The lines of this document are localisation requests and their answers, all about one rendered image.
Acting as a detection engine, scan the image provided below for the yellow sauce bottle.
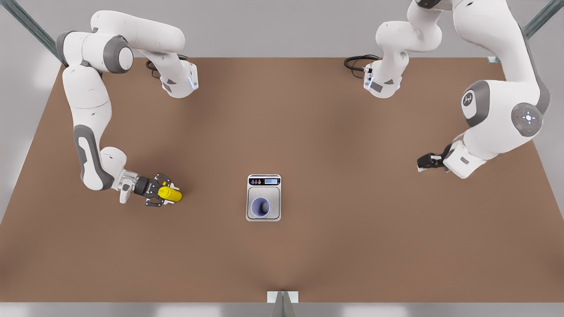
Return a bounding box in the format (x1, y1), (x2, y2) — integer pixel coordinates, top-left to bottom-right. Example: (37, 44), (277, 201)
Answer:
(158, 185), (182, 203)

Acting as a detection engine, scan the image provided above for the lavender cup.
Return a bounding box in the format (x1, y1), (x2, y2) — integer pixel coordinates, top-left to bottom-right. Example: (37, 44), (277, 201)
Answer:
(250, 197), (272, 218)

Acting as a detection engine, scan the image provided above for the silver digital kitchen scale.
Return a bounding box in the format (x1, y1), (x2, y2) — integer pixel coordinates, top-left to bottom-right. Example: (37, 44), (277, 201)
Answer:
(246, 174), (282, 222)

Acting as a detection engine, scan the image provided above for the black cable loop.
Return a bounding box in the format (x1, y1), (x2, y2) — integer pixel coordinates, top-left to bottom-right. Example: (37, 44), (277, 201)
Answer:
(145, 54), (189, 80)
(344, 55), (380, 80)

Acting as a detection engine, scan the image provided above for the silver frame post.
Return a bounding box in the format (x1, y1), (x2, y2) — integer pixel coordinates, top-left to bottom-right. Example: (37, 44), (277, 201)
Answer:
(488, 0), (564, 63)
(0, 0), (70, 67)
(267, 291), (299, 317)

